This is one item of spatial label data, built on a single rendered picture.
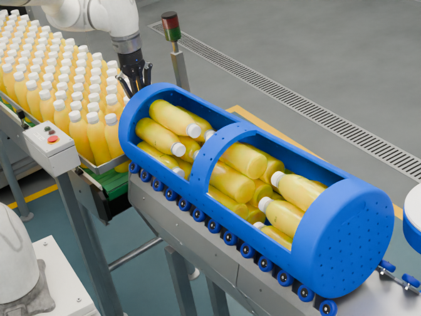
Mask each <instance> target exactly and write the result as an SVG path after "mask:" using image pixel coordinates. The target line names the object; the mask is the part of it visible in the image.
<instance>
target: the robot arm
mask: <svg viewBox="0 0 421 316"><path fill-rule="evenodd" d="M0 5H2V6H41V7H42V9H43V11H44V12H45V13H46V18H47V20H48V22H49V24H50V25H52V26H53V27H55V28H57V29H60V30H63V31H92V30H102V31H106V32H109V33H110V38H111V40H112V45H113V49H114V51H115V52H117V55H118V59H119V62H120V73H119V74H118V75H115V78H116V79H117V80H118V81H119V82H120V84H121V86H122V88H123V89H124V91H125V93H126V95H127V97H128V98H129V99H131V98H132V97H133V96H134V95H135V94H136V93H137V92H138V89H139V91H140V90H141V89H143V88H145V87H146V86H149V85H151V69H152V66H153V64H152V63H150V62H148V61H147V62H145V60H144V59H143V55H142V50H141V46H142V39H141V36H140V30H139V27H138V11H137V6H136V3H135V0H0ZM143 68H144V82H143V74H142V72H143ZM123 75H126V76H127V77H128V79H129V82H130V87H131V90H132V91H131V90H130V88H129V87H128V85H127V83H126V81H125V80H124V79H125V77H124V76H123ZM136 81H137V83H136ZM137 84H138V88H137ZM45 268H46V264H45V262H44V260H42V259H36V255H35V252H34V248H33V245H32V242H31V240H30V237H29V235H28V232H27V231H26V228H25V226H24V224H23V222H22V221H21V220H20V218H19V216H18V215H17V214H16V213H15V212H14V211H13V210H12V209H10V208H9V207H8V206H6V205H5V204H3V203H0V316H34V315H37V314H39V313H48V312H52V311H53V310H54V309H55V307H56V304H55V301H54V300H53V299H52V298H51V295H50V292H49V288H48V283H47V280H46V275H45Z"/></svg>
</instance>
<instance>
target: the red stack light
mask: <svg viewBox="0 0 421 316"><path fill-rule="evenodd" d="M161 20H162V25H163V28H164V29H174V28H176V27H178V26H179V19H178V16H177V15H176V17H174V18H172V19H162V18H161Z"/></svg>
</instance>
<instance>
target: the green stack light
mask: <svg viewBox="0 0 421 316"><path fill-rule="evenodd" d="M164 35H165V39H166V40H167V41H176V40H179V39H181V37H182V35H181V32H180V26H178V27H176V28H174V29H164Z"/></svg>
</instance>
